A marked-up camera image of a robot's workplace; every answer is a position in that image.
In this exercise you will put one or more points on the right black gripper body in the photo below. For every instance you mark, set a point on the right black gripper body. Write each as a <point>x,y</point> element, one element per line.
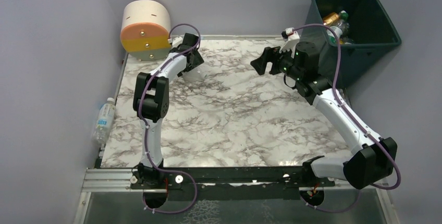
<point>274,63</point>

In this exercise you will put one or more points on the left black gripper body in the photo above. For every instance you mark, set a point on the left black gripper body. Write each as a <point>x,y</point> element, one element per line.
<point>195,56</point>

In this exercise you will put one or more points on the clear bottle green cap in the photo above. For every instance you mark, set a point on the clear bottle green cap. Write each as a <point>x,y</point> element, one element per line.
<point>340,27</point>

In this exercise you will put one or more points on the amber tea bottle red label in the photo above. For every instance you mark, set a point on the amber tea bottle red label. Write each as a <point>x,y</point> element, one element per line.
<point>330,19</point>

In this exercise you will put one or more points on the tall clear bottle blue label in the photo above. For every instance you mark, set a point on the tall clear bottle blue label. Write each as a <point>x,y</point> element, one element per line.
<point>104,121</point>

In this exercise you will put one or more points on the clear bottle green label back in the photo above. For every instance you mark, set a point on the clear bottle green label back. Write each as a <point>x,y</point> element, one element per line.
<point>194,76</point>

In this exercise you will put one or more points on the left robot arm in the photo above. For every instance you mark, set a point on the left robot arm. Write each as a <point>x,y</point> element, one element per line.
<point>151,103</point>

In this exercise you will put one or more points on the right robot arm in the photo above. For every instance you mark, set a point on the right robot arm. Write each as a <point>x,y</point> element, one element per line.
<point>372,155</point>

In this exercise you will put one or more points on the dark green plastic bin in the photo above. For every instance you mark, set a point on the dark green plastic bin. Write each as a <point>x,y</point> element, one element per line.
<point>370,27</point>

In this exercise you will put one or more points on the round pastel drawer cabinet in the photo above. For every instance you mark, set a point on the round pastel drawer cabinet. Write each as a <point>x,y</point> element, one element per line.
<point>145,30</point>

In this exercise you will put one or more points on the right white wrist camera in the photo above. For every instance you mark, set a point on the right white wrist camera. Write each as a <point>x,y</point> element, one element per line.
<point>291,38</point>

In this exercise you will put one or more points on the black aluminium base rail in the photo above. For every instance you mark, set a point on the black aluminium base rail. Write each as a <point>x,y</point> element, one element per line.
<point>213,183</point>

